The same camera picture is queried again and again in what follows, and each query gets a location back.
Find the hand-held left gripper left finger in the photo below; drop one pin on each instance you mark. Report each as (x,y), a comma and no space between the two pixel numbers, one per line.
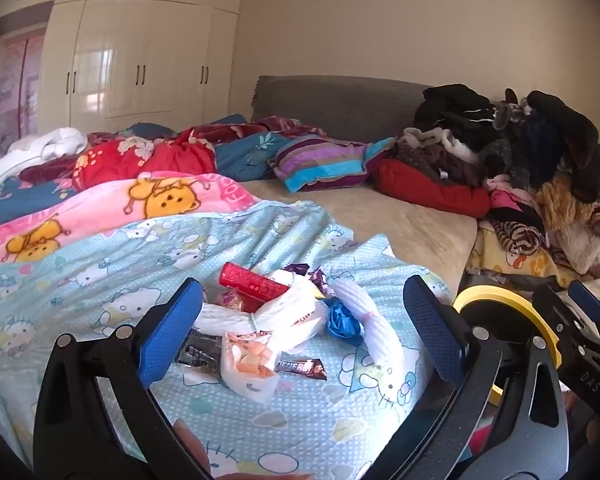
(170,330)

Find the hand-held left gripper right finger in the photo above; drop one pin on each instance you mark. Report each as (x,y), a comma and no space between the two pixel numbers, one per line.
(432,330)

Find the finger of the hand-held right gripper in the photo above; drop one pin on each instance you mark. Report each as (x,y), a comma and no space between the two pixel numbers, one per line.
(555,315)
(587,305)

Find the black green snack packet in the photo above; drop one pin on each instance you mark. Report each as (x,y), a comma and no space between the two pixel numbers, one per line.
(197,352)

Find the long white foam net sleeve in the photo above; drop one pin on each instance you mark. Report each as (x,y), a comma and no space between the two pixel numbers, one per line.
(380,335)

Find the yellow rimmed black trash bin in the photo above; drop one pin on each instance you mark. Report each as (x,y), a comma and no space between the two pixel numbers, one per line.
(505,296)

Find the orange white snack packet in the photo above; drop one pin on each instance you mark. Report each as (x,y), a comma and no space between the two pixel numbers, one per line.
(247,365)

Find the blue foil wrapper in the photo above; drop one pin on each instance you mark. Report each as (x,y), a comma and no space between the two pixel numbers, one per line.
(344,322)

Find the red crinkled snack wrapper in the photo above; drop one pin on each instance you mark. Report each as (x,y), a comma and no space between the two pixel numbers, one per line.
(250,282)

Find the purple snack wrapper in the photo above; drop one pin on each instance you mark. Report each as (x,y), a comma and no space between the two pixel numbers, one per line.
(320,277)

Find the white plastic snack packet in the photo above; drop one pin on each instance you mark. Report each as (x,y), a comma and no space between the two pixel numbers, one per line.
(295,320)

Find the dark chocolate bar wrapper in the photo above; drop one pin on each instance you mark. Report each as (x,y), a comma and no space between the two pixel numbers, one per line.
(305,367)

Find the person's left hand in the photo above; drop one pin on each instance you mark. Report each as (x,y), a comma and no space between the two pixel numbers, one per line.
(195,452)

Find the yellow cartoon blanket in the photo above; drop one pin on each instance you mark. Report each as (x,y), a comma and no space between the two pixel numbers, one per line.
(525,265)

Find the tiger striped cloth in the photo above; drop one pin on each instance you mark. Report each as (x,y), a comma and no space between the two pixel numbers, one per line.
(517,237)

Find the light blue cat print blanket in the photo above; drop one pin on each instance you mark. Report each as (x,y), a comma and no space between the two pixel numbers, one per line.
(105,270)

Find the beige bed sheet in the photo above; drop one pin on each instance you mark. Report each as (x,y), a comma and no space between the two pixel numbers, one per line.
(380,220)

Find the red cushion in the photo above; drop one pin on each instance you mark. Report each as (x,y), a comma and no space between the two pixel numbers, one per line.
(430,190)

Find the pink cartoon blanket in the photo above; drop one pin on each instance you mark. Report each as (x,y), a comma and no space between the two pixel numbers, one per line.
(105,200)

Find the red floral quilt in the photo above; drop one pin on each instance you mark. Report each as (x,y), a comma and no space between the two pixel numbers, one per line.
(155,160)

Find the pile of assorted clothes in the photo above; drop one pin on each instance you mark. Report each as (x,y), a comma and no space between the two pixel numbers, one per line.
(530,135)

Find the blue floral quilt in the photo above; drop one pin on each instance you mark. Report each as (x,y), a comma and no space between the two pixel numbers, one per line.
(250,155)

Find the purple striped pillow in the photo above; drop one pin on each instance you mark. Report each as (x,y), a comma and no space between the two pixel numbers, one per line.
(320,160)

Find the white cloth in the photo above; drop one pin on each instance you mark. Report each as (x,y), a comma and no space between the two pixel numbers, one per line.
(55,142)

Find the grey fabric headboard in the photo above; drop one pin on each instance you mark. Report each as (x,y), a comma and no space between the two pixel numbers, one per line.
(330,100)

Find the white glossy wardrobe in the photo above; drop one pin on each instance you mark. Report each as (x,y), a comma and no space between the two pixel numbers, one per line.
(130,50)

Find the pink cartoon sliding door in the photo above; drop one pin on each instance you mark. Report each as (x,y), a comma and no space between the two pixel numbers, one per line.
(15,85)

